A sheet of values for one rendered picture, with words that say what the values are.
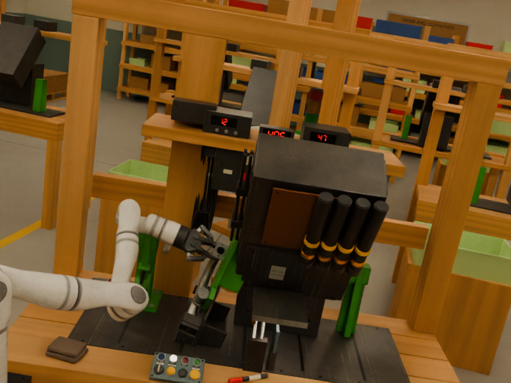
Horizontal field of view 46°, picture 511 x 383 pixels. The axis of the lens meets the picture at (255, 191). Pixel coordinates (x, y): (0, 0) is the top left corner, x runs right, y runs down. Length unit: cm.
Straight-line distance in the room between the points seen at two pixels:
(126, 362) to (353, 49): 125
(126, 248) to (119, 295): 19
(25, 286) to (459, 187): 149
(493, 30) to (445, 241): 966
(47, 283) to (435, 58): 143
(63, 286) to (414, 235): 135
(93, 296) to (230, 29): 99
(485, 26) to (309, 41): 981
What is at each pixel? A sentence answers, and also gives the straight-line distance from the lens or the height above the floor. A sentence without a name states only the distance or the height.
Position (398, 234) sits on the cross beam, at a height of 123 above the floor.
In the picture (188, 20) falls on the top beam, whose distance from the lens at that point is 212.
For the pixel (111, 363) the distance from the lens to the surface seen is 190.
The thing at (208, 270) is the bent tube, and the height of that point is 110.
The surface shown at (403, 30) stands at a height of 209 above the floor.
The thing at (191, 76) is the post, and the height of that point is 171.
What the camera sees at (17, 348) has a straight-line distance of 196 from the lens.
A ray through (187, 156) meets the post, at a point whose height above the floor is 142.
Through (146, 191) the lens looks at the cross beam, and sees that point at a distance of 233.
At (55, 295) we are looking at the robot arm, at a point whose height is 118.
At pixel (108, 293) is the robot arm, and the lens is 172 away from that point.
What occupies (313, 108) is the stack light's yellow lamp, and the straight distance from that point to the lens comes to 216.
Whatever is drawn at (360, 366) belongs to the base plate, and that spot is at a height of 90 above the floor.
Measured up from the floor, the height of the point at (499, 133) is 71.
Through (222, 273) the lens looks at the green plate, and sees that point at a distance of 190.
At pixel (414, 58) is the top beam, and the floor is 189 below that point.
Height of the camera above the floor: 194
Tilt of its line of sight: 16 degrees down
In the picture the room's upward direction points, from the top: 10 degrees clockwise
